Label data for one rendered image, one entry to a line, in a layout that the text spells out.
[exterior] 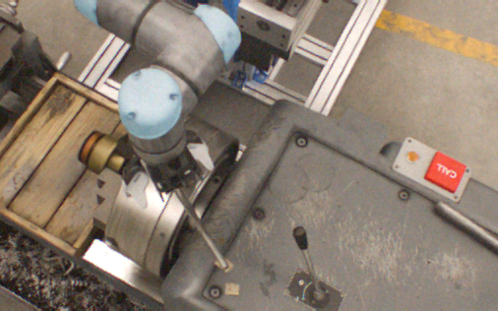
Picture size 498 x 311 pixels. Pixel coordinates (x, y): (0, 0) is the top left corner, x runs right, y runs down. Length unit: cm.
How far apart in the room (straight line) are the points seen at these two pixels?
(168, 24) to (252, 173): 42
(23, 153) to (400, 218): 89
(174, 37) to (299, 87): 167
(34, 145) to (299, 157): 70
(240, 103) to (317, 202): 129
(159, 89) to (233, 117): 162
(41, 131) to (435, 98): 171
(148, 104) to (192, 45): 10
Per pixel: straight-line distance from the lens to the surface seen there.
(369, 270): 117
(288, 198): 118
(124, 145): 135
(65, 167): 162
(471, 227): 123
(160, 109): 79
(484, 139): 285
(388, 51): 291
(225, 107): 242
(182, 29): 86
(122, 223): 125
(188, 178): 99
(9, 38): 172
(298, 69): 253
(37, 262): 188
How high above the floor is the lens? 235
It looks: 66 degrees down
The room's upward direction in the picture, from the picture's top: 10 degrees clockwise
